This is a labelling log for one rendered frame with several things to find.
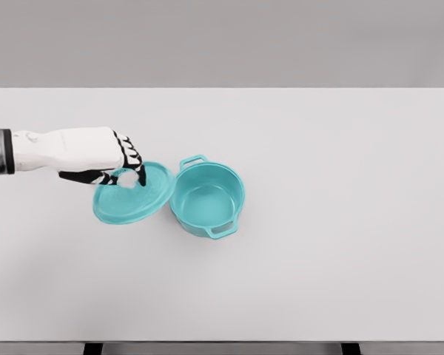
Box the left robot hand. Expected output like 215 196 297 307
50 126 147 188

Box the teal pot lid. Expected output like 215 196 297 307
92 161 176 226

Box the teal pot with handles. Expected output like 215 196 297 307
169 154 246 240

